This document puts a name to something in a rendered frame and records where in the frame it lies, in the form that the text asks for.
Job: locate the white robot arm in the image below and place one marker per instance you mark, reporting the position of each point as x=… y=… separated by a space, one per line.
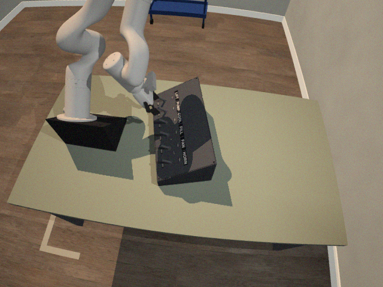
x=74 y=37

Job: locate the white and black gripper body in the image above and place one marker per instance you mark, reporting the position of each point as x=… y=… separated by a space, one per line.
x=143 y=95

